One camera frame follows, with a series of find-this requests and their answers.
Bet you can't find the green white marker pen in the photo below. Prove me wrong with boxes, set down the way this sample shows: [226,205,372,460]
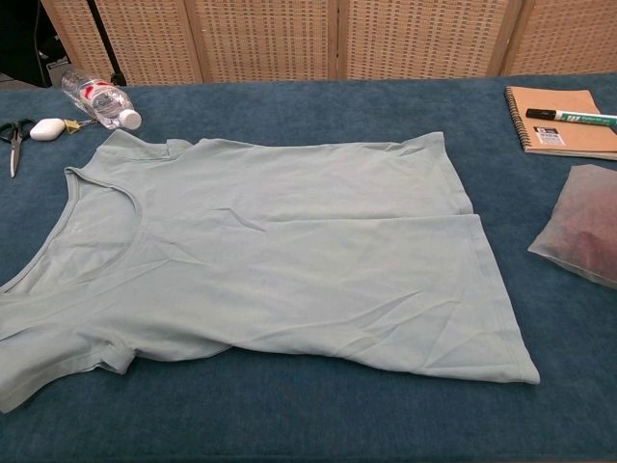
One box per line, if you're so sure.
[524,107,617,127]

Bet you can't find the wicker folding screen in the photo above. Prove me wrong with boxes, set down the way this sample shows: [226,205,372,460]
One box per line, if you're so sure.
[40,0,617,87]

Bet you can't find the gold binder clip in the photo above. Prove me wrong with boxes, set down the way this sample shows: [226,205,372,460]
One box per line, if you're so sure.
[65,117,100,134]

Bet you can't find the brown spiral notebook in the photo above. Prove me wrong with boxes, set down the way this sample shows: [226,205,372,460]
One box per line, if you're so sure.
[504,85,617,161]

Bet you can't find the black tripod stand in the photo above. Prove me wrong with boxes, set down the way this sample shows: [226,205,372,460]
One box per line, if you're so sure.
[85,0,127,87]

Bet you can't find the black-handled scissors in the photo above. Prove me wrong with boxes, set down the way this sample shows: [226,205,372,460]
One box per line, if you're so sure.
[0,118,36,179]

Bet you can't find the grey-green cloth garment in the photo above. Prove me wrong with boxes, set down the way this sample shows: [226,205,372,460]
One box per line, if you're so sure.
[0,128,541,415]

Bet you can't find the white earbuds case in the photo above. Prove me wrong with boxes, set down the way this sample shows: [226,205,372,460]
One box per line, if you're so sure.
[29,118,67,142]

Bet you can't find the blue carpet table cover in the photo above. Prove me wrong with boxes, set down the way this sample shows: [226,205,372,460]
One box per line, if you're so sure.
[0,71,617,463]

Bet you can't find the clear plastic water bottle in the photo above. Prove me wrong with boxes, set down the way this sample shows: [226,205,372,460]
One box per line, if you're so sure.
[61,67,143,131]

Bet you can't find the translucent bag with red contents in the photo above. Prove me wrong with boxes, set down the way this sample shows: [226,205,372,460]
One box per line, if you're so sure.
[527,164,617,290]

